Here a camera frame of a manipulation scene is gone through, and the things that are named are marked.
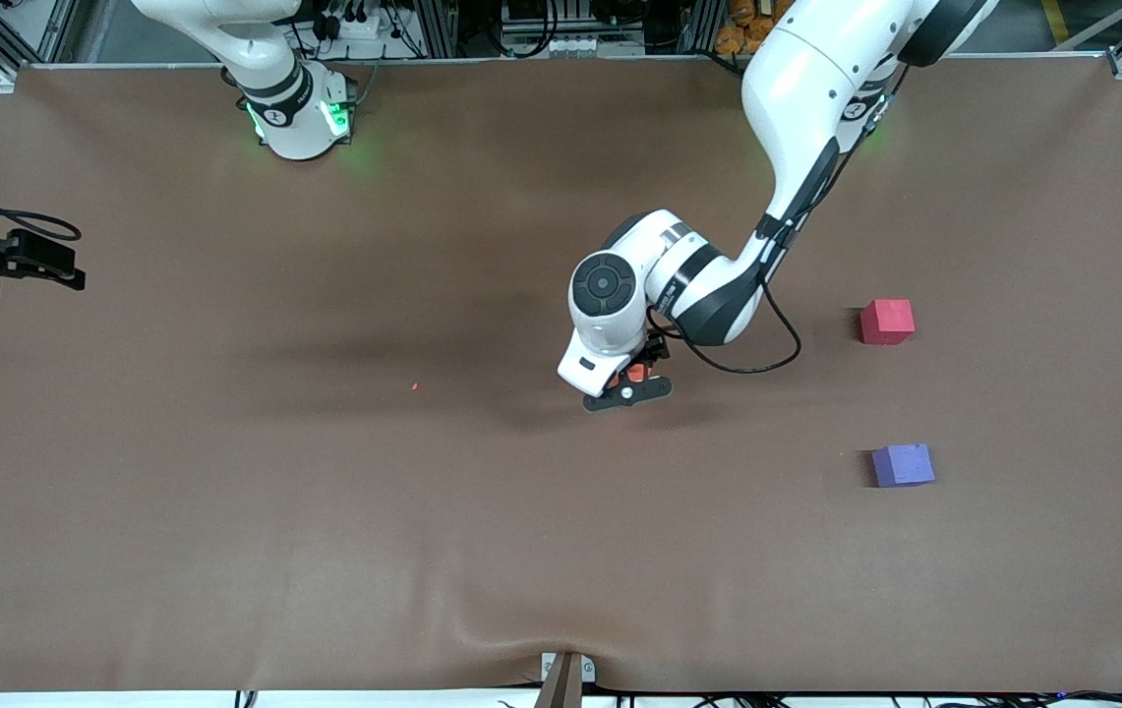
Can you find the orange foam block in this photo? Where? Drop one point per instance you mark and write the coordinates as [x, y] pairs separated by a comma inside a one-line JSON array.
[[636, 374]]

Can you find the grey camera mount pole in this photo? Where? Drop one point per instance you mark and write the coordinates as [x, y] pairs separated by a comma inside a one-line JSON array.
[[562, 688]]

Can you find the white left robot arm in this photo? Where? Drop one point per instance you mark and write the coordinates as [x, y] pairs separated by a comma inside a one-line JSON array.
[[806, 88]]

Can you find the white connector block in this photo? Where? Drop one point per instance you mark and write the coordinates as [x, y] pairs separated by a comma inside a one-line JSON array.
[[575, 45]]

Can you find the brown table mat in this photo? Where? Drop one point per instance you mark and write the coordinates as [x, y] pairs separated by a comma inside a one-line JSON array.
[[521, 541]]

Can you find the aluminium frame post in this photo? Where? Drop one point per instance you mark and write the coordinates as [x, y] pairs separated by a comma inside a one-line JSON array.
[[438, 29], [703, 25]]

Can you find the purple foam block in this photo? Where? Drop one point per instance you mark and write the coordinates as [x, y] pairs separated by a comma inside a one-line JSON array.
[[905, 465]]

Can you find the white power strip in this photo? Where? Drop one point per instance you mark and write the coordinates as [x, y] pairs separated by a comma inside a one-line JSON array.
[[354, 27]]

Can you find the pile of orange toys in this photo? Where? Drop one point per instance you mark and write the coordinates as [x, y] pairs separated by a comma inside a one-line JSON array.
[[733, 39]]

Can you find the red foam block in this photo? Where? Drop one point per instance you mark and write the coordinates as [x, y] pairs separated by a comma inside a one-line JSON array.
[[887, 322]]

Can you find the small metal clamp bracket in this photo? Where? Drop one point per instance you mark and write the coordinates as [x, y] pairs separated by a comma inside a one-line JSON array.
[[549, 669]]

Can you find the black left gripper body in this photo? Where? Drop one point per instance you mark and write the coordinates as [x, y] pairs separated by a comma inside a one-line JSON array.
[[657, 351]]

